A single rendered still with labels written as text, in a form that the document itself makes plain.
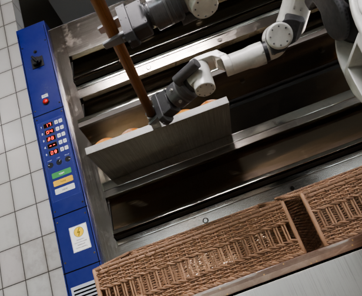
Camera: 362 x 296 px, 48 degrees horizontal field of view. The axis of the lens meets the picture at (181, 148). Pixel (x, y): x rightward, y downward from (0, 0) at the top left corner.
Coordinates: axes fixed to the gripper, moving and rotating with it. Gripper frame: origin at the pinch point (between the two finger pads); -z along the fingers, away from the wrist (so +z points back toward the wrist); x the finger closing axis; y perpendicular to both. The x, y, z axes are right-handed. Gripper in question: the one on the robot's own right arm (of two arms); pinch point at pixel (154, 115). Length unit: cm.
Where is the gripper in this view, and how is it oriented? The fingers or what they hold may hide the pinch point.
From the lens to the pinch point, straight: 142.2
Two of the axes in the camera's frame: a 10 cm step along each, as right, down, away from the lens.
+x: -3.1, -8.6, 4.1
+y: -6.6, -1.1, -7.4
